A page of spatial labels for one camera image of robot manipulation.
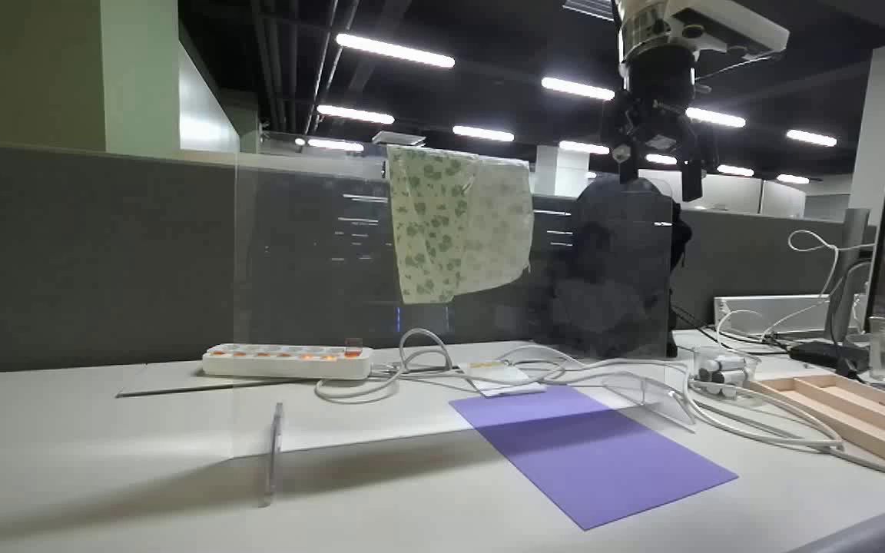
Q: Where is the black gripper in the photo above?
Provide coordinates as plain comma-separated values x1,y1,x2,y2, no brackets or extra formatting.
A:
600,43,710,201

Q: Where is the white green-patterned cloth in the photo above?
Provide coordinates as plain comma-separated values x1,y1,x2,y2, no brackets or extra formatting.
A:
384,144,538,308

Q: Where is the purple mat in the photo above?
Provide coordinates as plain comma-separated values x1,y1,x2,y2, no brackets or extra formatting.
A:
449,385,740,535

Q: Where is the white flat box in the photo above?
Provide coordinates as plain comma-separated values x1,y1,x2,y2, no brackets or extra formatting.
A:
710,292,835,342

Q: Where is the small white adapter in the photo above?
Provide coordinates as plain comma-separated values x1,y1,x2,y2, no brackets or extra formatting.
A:
685,351,753,403

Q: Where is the clear acrylic stand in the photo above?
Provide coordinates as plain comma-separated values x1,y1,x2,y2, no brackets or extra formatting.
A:
580,369,702,437

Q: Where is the black desk device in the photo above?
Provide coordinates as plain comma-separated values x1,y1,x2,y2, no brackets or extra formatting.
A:
788,338,873,377

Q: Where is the white paper card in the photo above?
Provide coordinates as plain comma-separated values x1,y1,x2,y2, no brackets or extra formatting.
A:
457,357,550,400

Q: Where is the long ceiling light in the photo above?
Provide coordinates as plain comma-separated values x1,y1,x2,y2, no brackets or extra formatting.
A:
333,29,457,72

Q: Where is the wooden tray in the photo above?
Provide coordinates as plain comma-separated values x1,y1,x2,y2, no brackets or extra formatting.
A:
751,369,885,471

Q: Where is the white power strip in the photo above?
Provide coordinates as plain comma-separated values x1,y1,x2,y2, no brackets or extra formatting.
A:
199,342,379,385

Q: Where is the grey desk partition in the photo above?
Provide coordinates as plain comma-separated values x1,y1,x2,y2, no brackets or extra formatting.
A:
0,137,881,377

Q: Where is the green pillar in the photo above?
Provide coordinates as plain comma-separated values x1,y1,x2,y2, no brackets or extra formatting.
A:
0,0,182,160

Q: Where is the looped white cable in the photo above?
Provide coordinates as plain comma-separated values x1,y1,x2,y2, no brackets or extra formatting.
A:
785,227,873,300

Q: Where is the long white cable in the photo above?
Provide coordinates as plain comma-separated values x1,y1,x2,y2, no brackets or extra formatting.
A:
564,360,885,489

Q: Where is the white power strip cable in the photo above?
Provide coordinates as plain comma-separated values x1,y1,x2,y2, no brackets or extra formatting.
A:
312,324,490,405

